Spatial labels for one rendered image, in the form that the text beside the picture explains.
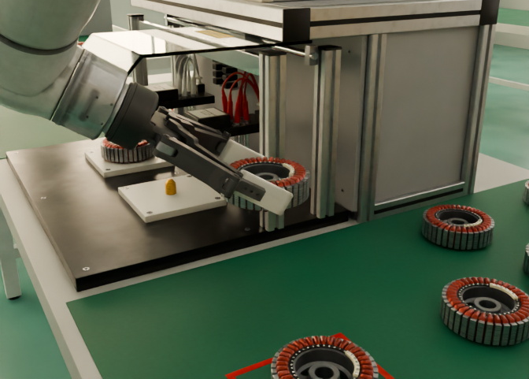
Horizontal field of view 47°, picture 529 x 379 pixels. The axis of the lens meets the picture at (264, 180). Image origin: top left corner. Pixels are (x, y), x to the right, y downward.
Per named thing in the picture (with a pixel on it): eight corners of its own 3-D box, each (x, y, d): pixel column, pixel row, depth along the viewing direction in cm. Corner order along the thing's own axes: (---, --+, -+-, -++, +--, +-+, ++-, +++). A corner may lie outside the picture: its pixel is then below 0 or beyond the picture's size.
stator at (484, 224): (406, 232, 101) (408, 211, 100) (451, 217, 107) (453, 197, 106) (460, 258, 92) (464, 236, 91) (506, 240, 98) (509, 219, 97)
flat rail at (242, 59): (268, 79, 90) (268, 59, 89) (134, 32, 140) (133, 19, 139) (275, 79, 90) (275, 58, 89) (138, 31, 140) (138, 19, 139)
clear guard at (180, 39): (102, 104, 78) (98, 57, 76) (61, 73, 98) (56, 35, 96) (311, 79, 93) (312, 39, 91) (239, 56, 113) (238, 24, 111)
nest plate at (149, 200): (146, 223, 100) (145, 216, 99) (118, 193, 112) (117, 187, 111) (227, 205, 107) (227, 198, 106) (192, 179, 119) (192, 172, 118)
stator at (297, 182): (227, 217, 71) (227, 187, 70) (216, 183, 81) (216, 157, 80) (319, 210, 73) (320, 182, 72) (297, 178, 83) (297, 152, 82)
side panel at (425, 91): (360, 224, 105) (372, 35, 93) (349, 217, 107) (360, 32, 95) (474, 194, 118) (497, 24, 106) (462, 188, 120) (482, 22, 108)
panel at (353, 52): (352, 212, 104) (361, 35, 93) (196, 122, 157) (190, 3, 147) (356, 210, 104) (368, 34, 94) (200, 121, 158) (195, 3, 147)
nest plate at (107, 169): (104, 178, 119) (103, 172, 119) (84, 157, 131) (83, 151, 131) (175, 165, 126) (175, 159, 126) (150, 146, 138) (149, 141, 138)
